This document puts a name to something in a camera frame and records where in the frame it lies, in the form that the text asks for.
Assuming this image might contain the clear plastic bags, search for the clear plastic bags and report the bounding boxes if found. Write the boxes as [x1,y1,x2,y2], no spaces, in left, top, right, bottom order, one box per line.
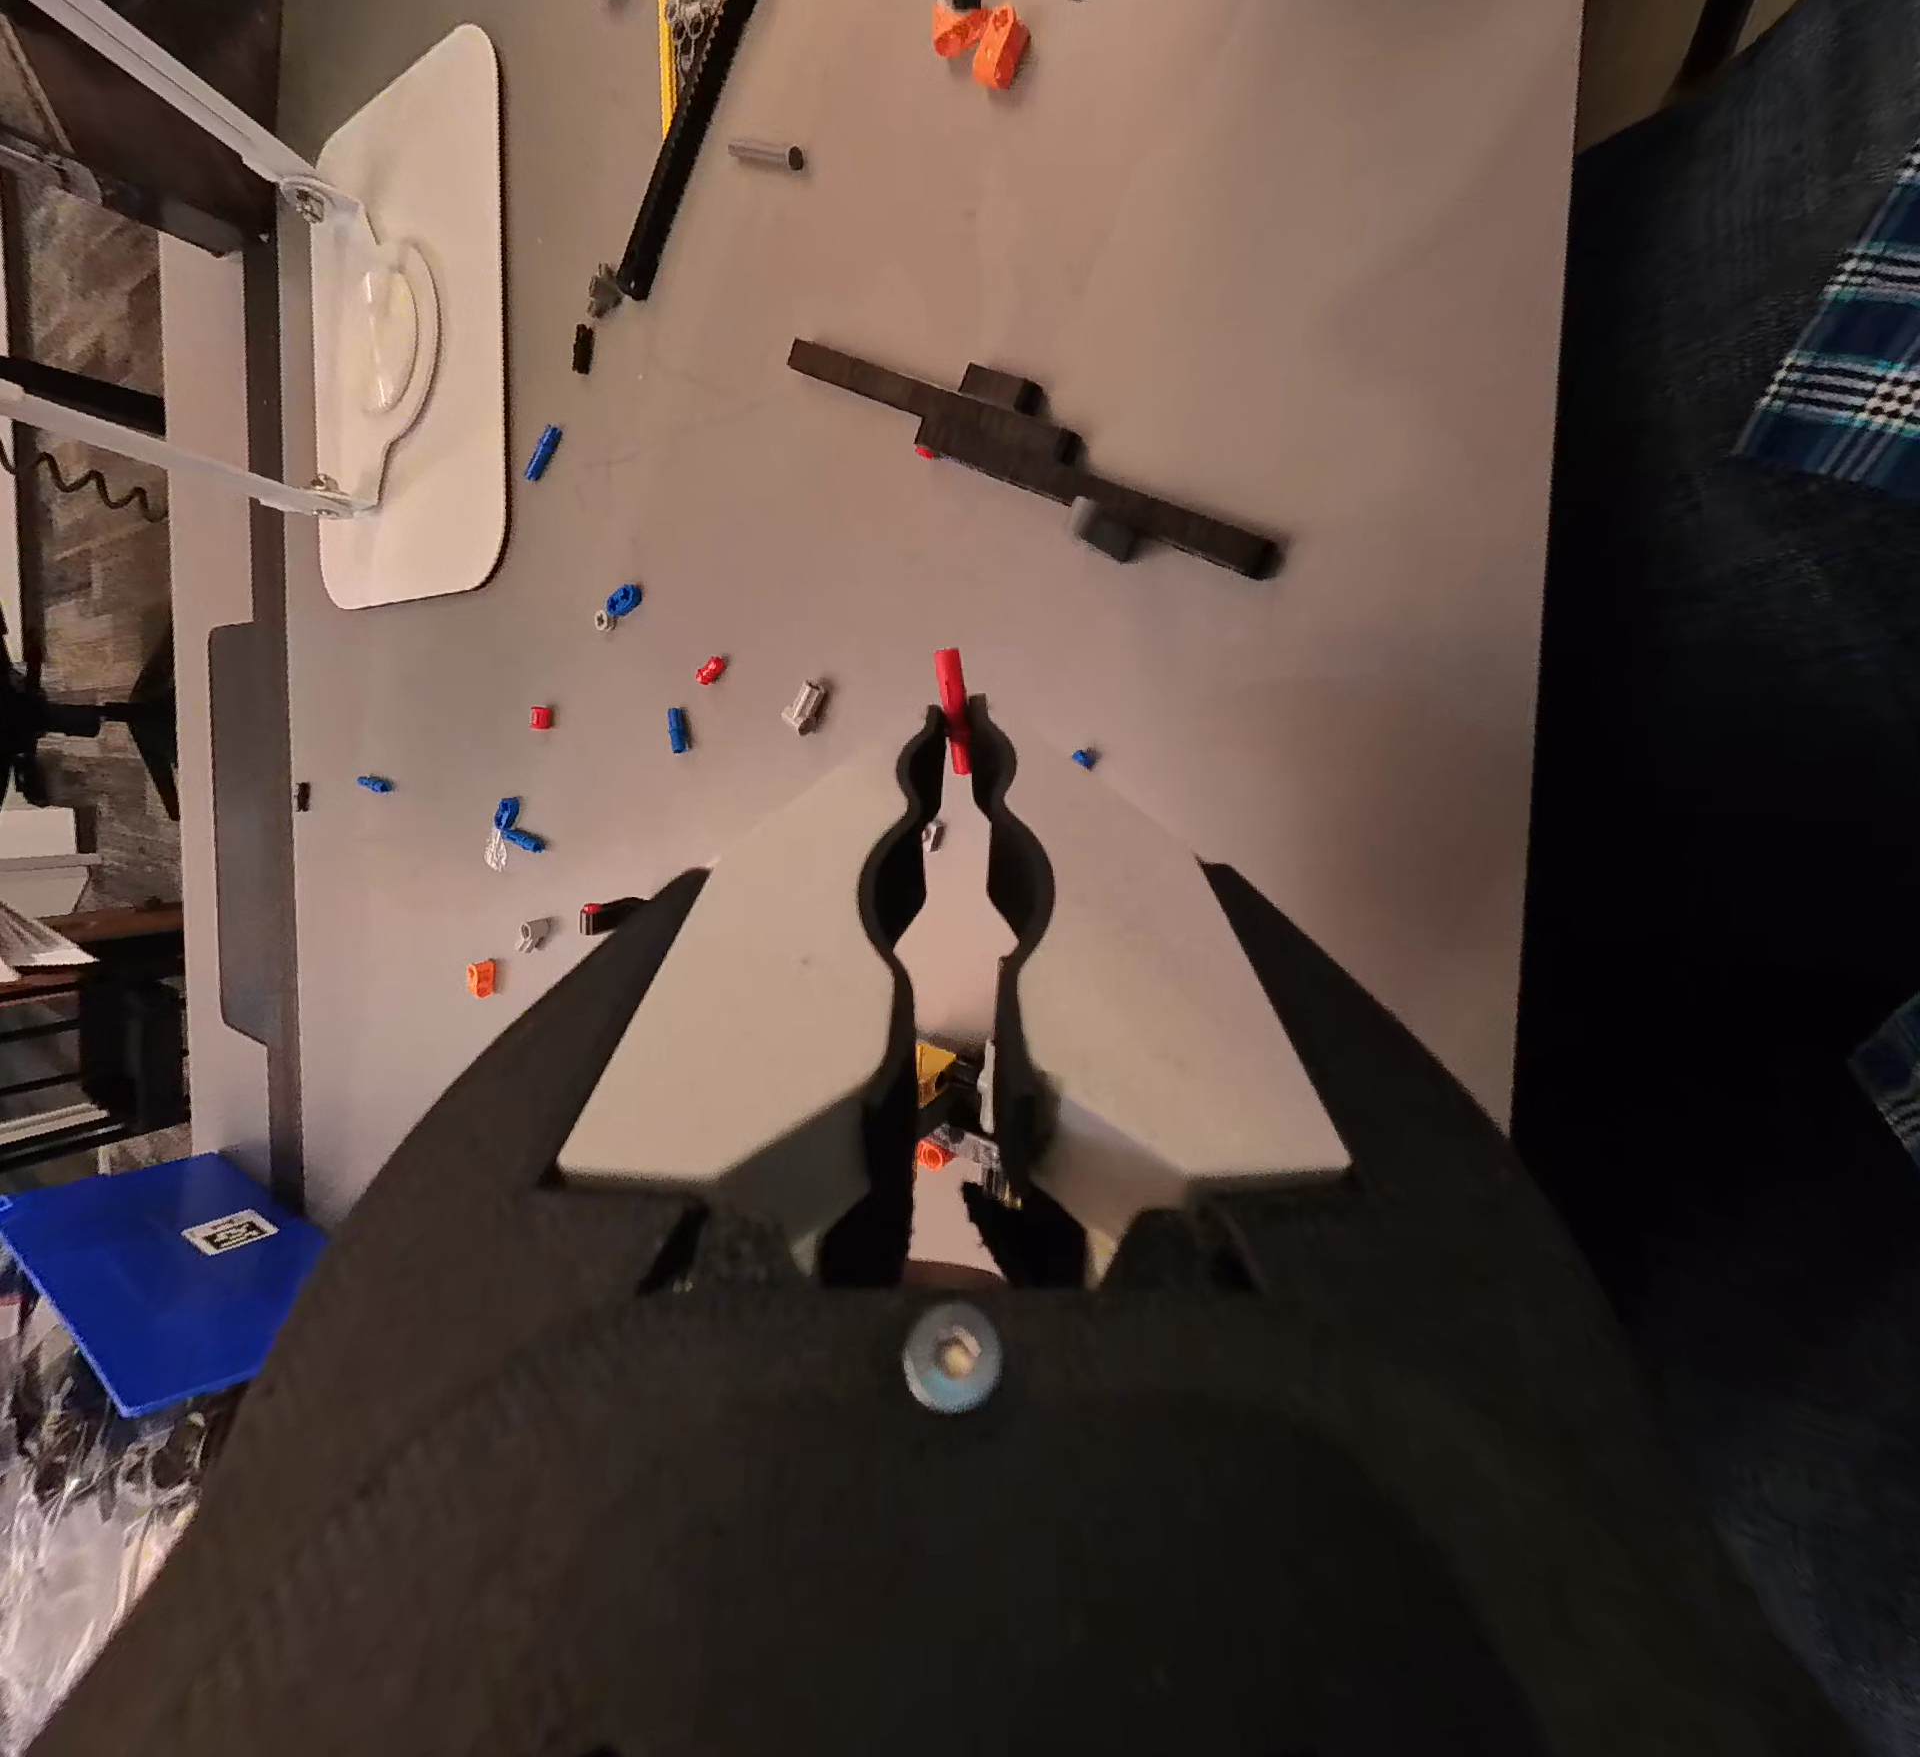
[0,1335,251,1757]

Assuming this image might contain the person's dark jeans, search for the person's dark jeans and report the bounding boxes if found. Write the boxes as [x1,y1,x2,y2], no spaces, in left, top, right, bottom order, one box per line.
[1514,0,1920,1757]

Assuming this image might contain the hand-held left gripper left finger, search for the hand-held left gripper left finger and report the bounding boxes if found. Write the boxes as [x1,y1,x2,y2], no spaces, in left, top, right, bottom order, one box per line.
[555,719,950,1288]

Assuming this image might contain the black coiled cable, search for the black coiled cable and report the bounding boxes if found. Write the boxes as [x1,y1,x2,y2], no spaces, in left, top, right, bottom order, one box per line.
[30,448,159,530]

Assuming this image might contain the yellow gear assembly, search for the yellow gear assembly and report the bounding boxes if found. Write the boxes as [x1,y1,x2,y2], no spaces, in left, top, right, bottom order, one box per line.
[914,1036,1003,1179]

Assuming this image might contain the blue bin with tag label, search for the blue bin with tag label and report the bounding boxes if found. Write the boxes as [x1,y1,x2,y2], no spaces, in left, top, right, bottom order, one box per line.
[0,1150,331,1417]

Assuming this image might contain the white stand base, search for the white stand base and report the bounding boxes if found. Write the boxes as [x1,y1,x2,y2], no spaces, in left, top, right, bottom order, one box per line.
[313,24,512,611]

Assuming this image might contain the black gear rack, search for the black gear rack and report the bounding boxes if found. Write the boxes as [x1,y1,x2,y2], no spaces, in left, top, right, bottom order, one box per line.
[616,0,767,304]

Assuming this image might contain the long black beam assembly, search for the long black beam assembly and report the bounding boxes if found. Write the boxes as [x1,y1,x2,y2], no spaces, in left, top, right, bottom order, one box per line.
[788,339,1287,583]

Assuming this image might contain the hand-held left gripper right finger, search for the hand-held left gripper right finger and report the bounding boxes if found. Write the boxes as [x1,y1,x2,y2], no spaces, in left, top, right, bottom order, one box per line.
[960,695,1355,1292]

